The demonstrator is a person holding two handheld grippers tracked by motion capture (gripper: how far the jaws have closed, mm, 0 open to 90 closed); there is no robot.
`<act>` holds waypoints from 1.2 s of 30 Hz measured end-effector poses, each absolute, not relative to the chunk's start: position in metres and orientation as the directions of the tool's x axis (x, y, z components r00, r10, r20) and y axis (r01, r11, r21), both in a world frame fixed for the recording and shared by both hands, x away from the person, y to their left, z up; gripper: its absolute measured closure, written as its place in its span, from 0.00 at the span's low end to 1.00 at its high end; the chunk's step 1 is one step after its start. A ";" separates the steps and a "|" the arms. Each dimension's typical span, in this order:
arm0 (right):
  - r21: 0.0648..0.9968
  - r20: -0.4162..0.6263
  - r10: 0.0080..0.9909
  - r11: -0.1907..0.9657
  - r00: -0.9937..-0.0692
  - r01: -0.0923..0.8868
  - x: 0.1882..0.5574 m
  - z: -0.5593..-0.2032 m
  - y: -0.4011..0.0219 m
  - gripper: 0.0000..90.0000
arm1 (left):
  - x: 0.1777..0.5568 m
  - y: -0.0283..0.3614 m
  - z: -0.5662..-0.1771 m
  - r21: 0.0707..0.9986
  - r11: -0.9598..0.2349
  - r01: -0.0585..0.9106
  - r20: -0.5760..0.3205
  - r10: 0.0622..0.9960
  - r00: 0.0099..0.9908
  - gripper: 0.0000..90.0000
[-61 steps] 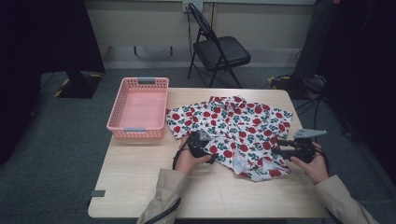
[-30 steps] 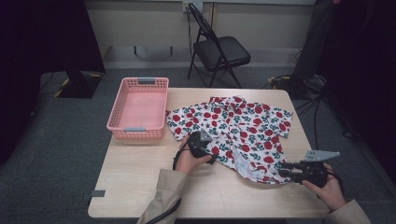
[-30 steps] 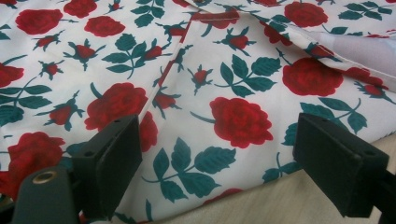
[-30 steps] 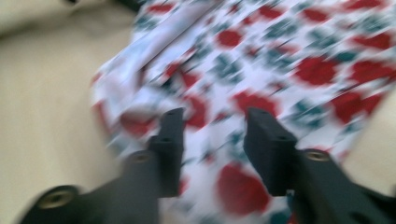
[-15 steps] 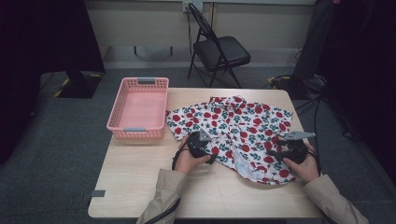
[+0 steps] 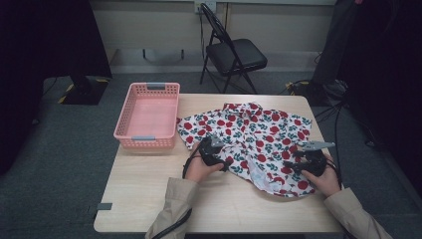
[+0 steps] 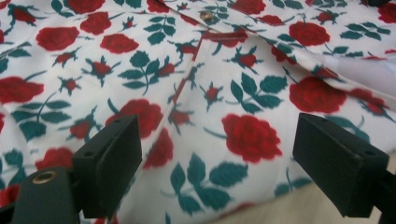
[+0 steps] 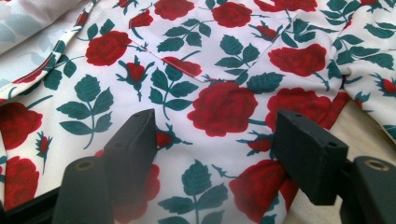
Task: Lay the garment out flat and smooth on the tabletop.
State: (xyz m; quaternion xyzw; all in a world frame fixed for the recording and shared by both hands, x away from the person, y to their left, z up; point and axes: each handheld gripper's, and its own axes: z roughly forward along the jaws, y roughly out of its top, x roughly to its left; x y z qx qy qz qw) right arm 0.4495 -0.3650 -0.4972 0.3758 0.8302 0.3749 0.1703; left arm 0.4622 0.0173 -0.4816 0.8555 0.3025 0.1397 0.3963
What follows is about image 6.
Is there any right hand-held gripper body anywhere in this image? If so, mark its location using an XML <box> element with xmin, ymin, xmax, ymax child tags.
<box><xmin>296</xmin><ymin>140</ymin><xmax>336</xmax><ymax>178</ymax></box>

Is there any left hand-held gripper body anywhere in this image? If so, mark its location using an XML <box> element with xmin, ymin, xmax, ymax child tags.
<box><xmin>197</xmin><ymin>134</ymin><xmax>227</xmax><ymax>167</ymax></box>

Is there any red floral white shirt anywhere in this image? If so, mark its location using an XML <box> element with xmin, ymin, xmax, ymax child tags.
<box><xmin>175</xmin><ymin>101</ymin><xmax>316</xmax><ymax>199</ymax></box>

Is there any person's left hand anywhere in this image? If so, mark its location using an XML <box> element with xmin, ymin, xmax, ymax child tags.
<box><xmin>183</xmin><ymin>141</ymin><xmax>226</xmax><ymax>184</ymax></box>

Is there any person's right hand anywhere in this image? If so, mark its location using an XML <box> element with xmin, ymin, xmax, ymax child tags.
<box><xmin>301</xmin><ymin>153</ymin><xmax>342</xmax><ymax>199</ymax></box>

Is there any pink plastic basket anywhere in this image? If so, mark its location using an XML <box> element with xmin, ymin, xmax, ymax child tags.
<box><xmin>112</xmin><ymin>82</ymin><xmax>181</xmax><ymax>149</ymax></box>

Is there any black folding chair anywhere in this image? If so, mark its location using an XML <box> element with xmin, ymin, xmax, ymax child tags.
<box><xmin>198</xmin><ymin>2</ymin><xmax>269</xmax><ymax>95</ymax></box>

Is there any dark curtain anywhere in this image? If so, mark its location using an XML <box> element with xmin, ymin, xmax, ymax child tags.
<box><xmin>337</xmin><ymin>0</ymin><xmax>422</xmax><ymax>197</ymax></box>
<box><xmin>0</xmin><ymin>0</ymin><xmax>113</xmax><ymax>176</ymax></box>

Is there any black stand base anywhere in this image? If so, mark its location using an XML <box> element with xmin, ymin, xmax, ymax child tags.
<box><xmin>61</xmin><ymin>75</ymin><xmax>110</xmax><ymax>107</ymax></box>

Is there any right hand-held gripper black cable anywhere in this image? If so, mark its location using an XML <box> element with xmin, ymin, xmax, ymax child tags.
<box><xmin>324</xmin><ymin>155</ymin><xmax>343</xmax><ymax>191</ymax></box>

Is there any hand-held gripper black cable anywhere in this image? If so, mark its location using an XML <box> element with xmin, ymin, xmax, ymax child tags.
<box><xmin>324</xmin><ymin>155</ymin><xmax>343</xmax><ymax>191</ymax></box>
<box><xmin>151</xmin><ymin>148</ymin><xmax>202</xmax><ymax>239</ymax></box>

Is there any left hand-held gripper black cable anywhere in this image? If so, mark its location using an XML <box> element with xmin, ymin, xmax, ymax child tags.
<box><xmin>151</xmin><ymin>148</ymin><xmax>202</xmax><ymax>239</ymax></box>

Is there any black floor cable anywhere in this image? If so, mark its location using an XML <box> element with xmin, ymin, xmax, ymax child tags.
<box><xmin>313</xmin><ymin>99</ymin><xmax>386</xmax><ymax>175</ymax></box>

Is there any white wall socket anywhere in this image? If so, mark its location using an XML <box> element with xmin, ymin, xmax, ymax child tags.
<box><xmin>193</xmin><ymin>1</ymin><xmax>217</xmax><ymax>15</ymax></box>

